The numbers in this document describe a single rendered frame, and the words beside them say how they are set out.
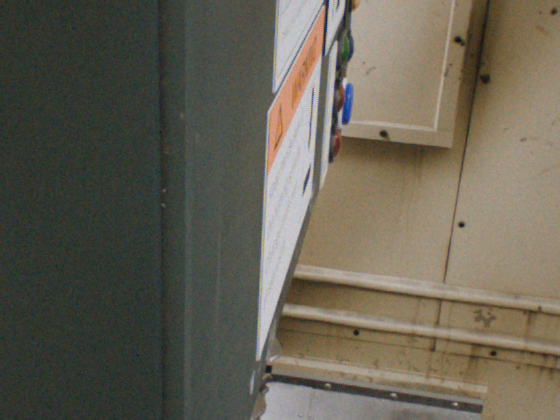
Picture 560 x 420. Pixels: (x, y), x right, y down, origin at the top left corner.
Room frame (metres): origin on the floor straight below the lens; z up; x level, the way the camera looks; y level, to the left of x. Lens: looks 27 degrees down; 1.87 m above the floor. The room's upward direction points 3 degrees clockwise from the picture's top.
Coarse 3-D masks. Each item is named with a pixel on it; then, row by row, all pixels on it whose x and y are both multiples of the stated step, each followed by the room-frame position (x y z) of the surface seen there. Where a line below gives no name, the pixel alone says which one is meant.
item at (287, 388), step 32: (288, 384) 1.30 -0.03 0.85; (320, 384) 1.29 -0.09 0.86; (352, 384) 1.28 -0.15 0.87; (288, 416) 1.24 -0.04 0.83; (320, 416) 1.24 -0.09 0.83; (352, 416) 1.24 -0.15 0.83; (384, 416) 1.24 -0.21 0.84; (416, 416) 1.25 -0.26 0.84; (448, 416) 1.25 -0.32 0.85; (480, 416) 1.25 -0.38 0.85
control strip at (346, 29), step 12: (348, 0) 0.57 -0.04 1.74; (348, 12) 0.58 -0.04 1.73; (348, 24) 0.59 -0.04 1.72; (348, 36) 0.58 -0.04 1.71; (336, 60) 0.53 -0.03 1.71; (336, 84) 0.53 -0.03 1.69; (336, 96) 0.53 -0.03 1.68; (336, 108) 0.53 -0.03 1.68; (336, 120) 0.57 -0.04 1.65; (336, 132) 0.54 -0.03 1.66
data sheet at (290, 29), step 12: (288, 0) 0.31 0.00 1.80; (300, 0) 0.34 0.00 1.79; (312, 0) 0.38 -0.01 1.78; (276, 12) 0.29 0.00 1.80; (288, 12) 0.31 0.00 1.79; (300, 12) 0.35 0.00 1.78; (312, 12) 0.39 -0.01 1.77; (276, 24) 0.29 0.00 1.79; (288, 24) 0.32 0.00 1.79; (300, 24) 0.35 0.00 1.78; (276, 36) 0.29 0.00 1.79; (288, 36) 0.32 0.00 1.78; (300, 36) 0.35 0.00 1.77; (276, 48) 0.29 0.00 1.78; (288, 48) 0.32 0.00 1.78; (276, 60) 0.29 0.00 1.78; (288, 60) 0.32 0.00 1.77; (276, 72) 0.29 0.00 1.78; (276, 84) 0.29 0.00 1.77
